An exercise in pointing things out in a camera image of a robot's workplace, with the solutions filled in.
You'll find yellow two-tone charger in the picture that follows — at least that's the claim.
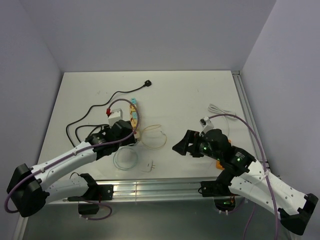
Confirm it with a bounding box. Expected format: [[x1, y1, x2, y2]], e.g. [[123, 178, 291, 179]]
[[129, 105, 137, 115]]

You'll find white power cord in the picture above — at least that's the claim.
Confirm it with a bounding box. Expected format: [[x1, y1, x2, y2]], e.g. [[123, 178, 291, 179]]
[[207, 103, 238, 136]]

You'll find black power cord with plug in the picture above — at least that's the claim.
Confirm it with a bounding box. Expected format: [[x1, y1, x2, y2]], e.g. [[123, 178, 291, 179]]
[[65, 79, 154, 148]]

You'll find orange power strip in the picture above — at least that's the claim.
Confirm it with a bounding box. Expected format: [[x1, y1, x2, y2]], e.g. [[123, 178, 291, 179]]
[[215, 161, 224, 171]]

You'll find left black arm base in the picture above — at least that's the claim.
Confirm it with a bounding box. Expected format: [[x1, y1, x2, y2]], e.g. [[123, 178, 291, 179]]
[[67, 184, 114, 218]]

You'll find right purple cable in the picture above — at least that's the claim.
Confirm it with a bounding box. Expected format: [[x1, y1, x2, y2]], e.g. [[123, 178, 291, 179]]
[[206, 113, 280, 240]]

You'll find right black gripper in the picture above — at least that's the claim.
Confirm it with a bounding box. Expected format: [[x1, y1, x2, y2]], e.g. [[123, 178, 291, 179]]
[[172, 129, 221, 160]]

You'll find purple cable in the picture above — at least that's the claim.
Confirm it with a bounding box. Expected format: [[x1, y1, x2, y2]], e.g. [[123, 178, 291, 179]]
[[4, 98, 137, 221], [206, 113, 280, 240]]

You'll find teal two-tone charger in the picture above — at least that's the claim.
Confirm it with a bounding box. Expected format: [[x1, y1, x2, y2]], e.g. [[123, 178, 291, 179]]
[[130, 98, 137, 105]]

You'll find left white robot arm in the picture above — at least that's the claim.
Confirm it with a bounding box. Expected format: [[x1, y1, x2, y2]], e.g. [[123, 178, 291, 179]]
[[4, 119, 137, 218]]

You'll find yellow charging cable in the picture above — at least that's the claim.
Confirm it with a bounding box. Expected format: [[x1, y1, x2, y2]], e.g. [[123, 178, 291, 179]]
[[139, 124, 168, 151]]

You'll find aluminium rail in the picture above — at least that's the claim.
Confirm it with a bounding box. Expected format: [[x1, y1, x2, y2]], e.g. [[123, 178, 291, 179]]
[[41, 176, 214, 205], [231, 71, 262, 160]]

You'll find light teal charger with cable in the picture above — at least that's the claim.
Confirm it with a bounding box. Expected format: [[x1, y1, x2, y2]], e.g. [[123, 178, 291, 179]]
[[131, 112, 138, 120]]

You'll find aluminium right side rail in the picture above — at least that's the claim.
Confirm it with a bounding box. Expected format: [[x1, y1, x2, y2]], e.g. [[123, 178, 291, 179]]
[[231, 71, 262, 160]]

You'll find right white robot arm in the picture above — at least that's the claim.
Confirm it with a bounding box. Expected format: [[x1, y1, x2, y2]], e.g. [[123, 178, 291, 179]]
[[172, 129, 319, 236]]

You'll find aluminium front rail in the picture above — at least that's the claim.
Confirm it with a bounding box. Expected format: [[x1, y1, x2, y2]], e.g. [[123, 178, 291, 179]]
[[41, 176, 214, 205]]

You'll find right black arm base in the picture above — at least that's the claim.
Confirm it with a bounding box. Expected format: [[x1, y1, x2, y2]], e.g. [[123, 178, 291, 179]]
[[197, 170, 236, 212]]

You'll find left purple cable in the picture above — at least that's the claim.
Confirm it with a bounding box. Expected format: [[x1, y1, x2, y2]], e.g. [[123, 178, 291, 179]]
[[4, 98, 137, 221]]

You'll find orange-yellow charger with cable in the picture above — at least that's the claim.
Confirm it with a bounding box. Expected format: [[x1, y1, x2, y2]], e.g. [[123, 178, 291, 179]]
[[130, 119, 138, 128]]

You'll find white charger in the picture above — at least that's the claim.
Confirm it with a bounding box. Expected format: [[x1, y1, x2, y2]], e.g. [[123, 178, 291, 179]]
[[141, 160, 156, 173]]

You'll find beige red power strip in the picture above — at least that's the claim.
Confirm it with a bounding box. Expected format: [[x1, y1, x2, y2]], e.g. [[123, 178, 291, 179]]
[[129, 105, 141, 142]]

